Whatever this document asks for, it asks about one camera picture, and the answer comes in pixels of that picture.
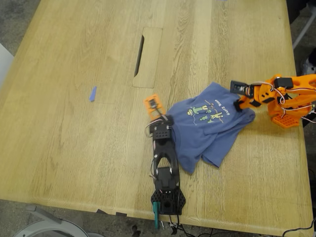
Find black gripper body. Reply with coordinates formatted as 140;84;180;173
158;114;175;127

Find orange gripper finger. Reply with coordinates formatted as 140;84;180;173
233;97;254;112

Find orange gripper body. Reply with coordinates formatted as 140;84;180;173
243;82;276;108

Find blue printed T-shirt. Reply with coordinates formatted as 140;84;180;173
166;81;256;175

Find black table clamp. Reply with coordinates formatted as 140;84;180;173
302;103;316;128

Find grey sneaker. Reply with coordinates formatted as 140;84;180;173
302;58;316;75

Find small blue tape piece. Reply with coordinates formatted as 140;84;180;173
88;85;98;102

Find white metal leg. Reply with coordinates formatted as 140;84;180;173
292;13;316;50

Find green table clamp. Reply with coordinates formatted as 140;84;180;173
152;201;161;231

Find white plastic chair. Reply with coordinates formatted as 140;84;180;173
13;204;104;237

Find white flat panel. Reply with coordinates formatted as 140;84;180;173
0;43;15;88

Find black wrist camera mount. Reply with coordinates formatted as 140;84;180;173
230;80;252;97

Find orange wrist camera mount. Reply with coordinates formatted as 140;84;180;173
143;93;166;121

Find wooden cable hatch lid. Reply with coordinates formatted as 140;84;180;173
132;26;163;89

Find black camera cable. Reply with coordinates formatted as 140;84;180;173
153;101;215;237

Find thin black power cable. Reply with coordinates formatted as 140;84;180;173
281;217;316;237

